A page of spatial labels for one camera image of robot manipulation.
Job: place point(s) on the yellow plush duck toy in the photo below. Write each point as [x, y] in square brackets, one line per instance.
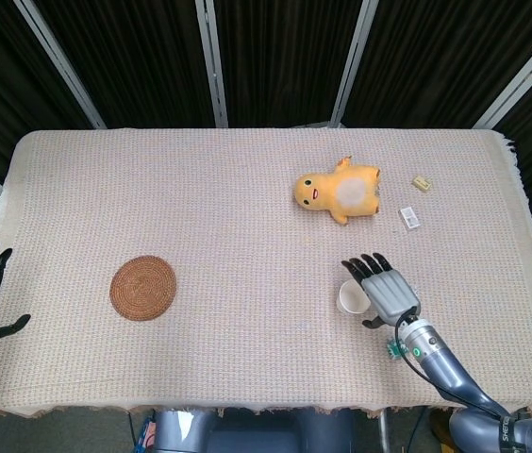
[337, 191]

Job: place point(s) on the black curtain backdrop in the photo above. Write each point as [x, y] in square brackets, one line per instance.
[285, 56]

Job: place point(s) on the grey robot torso base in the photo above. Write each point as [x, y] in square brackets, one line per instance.
[252, 431]

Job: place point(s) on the small green circuit board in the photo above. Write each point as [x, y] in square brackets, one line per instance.
[394, 349]

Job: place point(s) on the small yellow eraser box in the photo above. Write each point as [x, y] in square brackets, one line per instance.
[421, 183]

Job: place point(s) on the pink woven tablecloth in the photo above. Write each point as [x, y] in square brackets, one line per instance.
[247, 245]

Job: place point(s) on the small white packet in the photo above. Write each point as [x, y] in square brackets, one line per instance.
[409, 218]

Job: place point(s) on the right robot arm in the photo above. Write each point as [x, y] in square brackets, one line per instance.
[473, 391]

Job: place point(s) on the round woven rattan coaster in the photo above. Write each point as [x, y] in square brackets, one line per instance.
[143, 288]

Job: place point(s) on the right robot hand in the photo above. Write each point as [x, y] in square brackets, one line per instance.
[388, 295]

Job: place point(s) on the white paper cup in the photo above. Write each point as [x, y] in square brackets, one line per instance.
[352, 297]

